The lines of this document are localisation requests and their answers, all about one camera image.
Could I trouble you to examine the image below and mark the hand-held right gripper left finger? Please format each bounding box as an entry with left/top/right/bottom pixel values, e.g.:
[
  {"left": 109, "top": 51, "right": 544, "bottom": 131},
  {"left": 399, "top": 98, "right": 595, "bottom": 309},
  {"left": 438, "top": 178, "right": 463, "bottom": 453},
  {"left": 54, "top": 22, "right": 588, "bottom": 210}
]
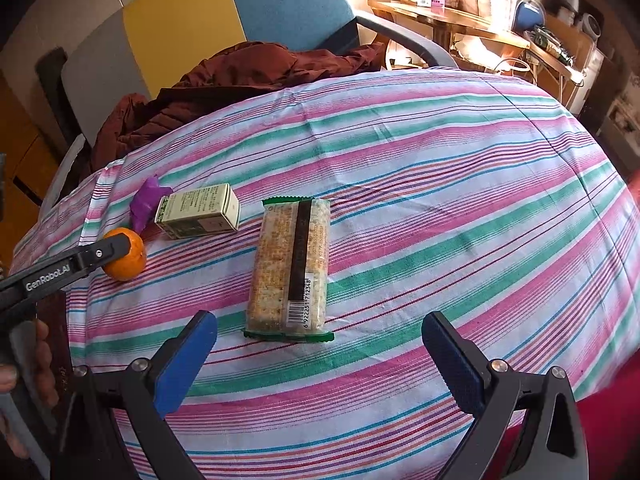
[{"left": 50, "top": 310, "right": 219, "bottom": 480}]

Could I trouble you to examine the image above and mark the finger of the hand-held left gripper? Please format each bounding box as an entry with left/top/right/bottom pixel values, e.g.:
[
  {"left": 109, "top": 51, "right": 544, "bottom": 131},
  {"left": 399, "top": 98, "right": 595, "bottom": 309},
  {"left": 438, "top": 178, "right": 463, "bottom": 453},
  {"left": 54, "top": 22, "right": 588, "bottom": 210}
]
[{"left": 0, "top": 235, "right": 132, "bottom": 313}]

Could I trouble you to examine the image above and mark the purple wrapper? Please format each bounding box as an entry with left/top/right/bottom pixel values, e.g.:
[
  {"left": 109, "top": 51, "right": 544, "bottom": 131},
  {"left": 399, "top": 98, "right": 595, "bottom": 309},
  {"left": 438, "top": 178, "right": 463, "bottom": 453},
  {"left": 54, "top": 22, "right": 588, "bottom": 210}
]
[{"left": 129, "top": 175, "right": 173, "bottom": 236}]

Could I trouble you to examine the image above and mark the cardboard box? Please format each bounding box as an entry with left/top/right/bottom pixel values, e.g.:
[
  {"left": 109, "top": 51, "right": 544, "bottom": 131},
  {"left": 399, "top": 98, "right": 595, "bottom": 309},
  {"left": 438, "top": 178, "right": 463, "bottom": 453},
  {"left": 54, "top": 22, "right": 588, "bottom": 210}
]
[{"left": 542, "top": 10, "right": 601, "bottom": 76}]

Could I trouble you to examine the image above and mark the grey yellow blue armchair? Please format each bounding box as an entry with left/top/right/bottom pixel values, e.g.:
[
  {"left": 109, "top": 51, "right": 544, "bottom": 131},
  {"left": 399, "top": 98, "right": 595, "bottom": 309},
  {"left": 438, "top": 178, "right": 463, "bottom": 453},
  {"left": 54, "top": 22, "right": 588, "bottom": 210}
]
[{"left": 60, "top": 0, "right": 458, "bottom": 146}]

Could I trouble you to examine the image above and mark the dark red jacket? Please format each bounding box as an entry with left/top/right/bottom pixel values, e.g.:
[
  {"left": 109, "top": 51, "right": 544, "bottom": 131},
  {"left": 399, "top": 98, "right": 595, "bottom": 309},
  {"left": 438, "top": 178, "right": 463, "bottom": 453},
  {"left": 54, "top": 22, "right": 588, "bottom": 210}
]
[{"left": 90, "top": 41, "right": 386, "bottom": 173}]

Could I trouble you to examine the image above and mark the striped tablecloth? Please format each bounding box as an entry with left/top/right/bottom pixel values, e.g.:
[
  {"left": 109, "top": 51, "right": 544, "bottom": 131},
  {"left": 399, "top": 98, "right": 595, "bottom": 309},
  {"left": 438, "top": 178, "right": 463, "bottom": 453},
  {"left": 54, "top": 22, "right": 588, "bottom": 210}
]
[{"left": 11, "top": 66, "right": 628, "bottom": 480}]

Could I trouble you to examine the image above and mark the person's left hand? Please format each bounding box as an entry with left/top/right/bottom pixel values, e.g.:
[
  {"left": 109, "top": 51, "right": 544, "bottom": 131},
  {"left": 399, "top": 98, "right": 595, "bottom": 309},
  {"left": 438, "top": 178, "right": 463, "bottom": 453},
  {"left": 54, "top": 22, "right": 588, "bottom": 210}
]
[{"left": 0, "top": 320, "right": 60, "bottom": 461}]

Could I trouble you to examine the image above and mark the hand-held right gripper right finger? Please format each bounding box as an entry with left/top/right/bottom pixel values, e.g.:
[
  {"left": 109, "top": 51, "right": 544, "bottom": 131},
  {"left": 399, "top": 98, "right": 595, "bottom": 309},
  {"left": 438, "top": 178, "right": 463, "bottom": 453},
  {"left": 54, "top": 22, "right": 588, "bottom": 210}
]
[{"left": 421, "top": 311, "right": 591, "bottom": 480}]

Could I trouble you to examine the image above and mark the green medicine box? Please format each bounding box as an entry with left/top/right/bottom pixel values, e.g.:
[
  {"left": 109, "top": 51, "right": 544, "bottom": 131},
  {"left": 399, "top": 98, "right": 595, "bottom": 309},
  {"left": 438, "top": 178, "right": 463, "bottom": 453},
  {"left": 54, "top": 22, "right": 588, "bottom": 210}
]
[{"left": 154, "top": 183, "right": 241, "bottom": 239}]

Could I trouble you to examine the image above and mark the cracker packet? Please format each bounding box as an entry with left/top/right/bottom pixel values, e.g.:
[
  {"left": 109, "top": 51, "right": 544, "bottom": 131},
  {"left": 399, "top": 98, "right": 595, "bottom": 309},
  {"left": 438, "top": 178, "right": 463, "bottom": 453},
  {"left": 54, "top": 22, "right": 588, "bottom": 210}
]
[{"left": 243, "top": 197, "right": 335, "bottom": 343}]

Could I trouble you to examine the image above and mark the wooden wardrobe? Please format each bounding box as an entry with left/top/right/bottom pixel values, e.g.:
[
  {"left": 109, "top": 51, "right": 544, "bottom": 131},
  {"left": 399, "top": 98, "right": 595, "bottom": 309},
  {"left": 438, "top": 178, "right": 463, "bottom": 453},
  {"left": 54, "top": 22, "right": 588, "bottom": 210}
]
[{"left": 0, "top": 70, "right": 66, "bottom": 271}]

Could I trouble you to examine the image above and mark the tangerine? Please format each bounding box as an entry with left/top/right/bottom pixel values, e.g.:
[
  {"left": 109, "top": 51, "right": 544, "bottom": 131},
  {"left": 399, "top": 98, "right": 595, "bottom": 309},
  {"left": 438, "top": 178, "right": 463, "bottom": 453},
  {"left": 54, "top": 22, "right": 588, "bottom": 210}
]
[{"left": 102, "top": 227, "right": 147, "bottom": 281}]

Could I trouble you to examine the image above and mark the wooden desk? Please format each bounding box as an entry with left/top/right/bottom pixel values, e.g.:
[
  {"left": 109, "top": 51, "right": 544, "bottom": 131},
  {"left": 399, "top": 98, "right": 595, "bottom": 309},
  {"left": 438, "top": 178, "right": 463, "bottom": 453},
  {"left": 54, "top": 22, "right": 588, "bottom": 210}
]
[{"left": 367, "top": 0, "right": 586, "bottom": 106}]

